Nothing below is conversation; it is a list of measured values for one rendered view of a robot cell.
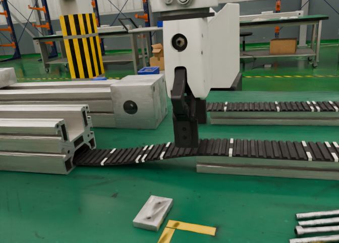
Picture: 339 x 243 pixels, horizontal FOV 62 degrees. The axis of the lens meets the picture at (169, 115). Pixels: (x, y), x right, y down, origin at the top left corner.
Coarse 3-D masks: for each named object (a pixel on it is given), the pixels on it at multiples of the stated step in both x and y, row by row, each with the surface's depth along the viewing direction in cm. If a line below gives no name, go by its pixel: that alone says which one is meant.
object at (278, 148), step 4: (272, 140) 42; (280, 140) 42; (272, 144) 41; (276, 144) 41; (280, 144) 40; (284, 144) 41; (272, 148) 40; (276, 148) 39; (280, 148) 40; (284, 148) 39; (272, 152) 39; (276, 152) 38; (280, 152) 39; (284, 152) 38; (276, 156) 37; (280, 156) 38; (284, 156) 37; (288, 156) 38
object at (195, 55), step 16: (176, 16) 33; (192, 16) 33; (208, 16) 34; (176, 32) 33; (192, 32) 32; (208, 32) 37; (176, 48) 34; (192, 48) 33; (208, 48) 38; (176, 64) 34; (192, 64) 33; (208, 64) 38; (192, 80) 34; (208, 80) 37
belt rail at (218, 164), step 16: (208, 160) 41; (224, 160) 40; (240, 160) 39; (256, 160) 39; (272, 160) 38; (288, 160) 38; (272, 176) 39; (288, 176) 38; (304, 176) 38; (320, 176) 37; (336, 176) 37
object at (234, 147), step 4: (232, 140) 43; (236, 140) 43; (240, 140) 42; (228, 144) 42; (232, 144) 41; (236, 144) 42; (240, 144) 41; (228, 148) 41; (232, 148) 40; (236, 148) 40; (240, 148) 40; (228, 152) 40; (232, 152) 39; (236, 152) 39; (240, 152) 39; (228, 156) 39; (232, 156) 39; (236, 156) 39; (240, 156) 39
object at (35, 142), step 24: (0, 120) 46; (24, 120) 44; (48, 120) 43; (72, 120) 49; (0, 144) 45; (24, 144) 44; (48, 144) 43; (72, 144) 46; (0, 168) 47; (24, 168) 46; (48, 168) 44; (72, 168) 46
